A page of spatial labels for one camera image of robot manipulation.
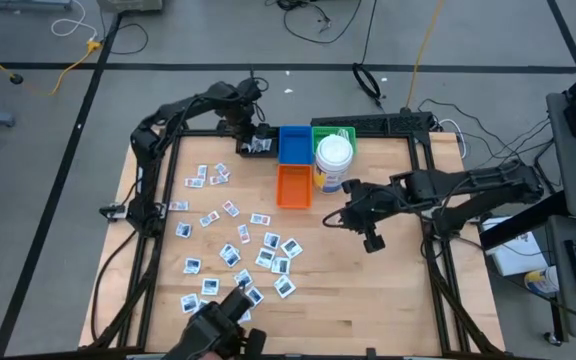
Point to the blue plastic bin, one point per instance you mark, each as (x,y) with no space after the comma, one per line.
(295,147)

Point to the black caster wheel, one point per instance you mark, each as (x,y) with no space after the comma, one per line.
(552,338)

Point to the green plastic basket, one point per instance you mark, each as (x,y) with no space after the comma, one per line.
(318,131)

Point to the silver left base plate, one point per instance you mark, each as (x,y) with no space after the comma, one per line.
(115,212)

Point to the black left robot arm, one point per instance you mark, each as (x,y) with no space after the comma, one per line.
(178,107)

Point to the grey right base plate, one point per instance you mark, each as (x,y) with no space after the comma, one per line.
(425,215)

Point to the grey equipment box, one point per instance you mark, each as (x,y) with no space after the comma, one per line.
(128,5)

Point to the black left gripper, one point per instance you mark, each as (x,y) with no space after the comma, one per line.
(248,125)

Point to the person's hand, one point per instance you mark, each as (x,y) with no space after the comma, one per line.
(211,357)

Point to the grey metal bar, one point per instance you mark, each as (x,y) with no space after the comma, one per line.
(28,4)

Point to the black plastic bin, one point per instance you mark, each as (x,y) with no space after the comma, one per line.
(275,152)

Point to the yellow blue wipes bottle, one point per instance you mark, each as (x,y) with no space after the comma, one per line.
(543,281)

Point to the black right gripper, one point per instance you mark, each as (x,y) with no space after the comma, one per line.
(365,210)

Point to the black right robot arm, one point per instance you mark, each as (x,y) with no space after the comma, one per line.
(468,182)

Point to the orange plastic basket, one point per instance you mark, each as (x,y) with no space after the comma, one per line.
(294,190)

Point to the black round floor plug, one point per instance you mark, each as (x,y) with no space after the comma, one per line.
(16,79)

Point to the black desk beam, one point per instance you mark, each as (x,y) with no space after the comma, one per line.
(550,212)

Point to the antiseptic towelette packet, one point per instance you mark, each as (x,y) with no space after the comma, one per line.
(271,240)
(280,265)
(210,286)
(242,275)
(201,302)
(268,146)
(225,250)
(285,286)
(233,259)
(245,147)
(192,265)
(189,303)
(258,148)
(246,316)
(183,230)
(292,247)
(258,296)
(265,257)

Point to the white box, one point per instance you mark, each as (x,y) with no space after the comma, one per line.
(513,255)

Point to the Lysol wipes canister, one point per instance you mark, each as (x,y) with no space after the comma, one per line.
(334,155)

